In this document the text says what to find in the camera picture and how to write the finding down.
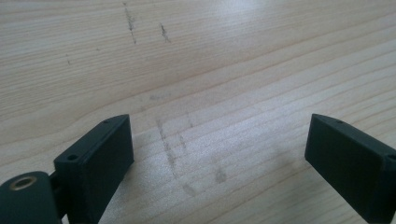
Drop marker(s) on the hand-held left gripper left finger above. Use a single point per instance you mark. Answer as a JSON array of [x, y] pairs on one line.
[[93, 168]]

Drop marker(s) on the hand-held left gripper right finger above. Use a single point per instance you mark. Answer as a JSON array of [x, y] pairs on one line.
[[351, 158]]

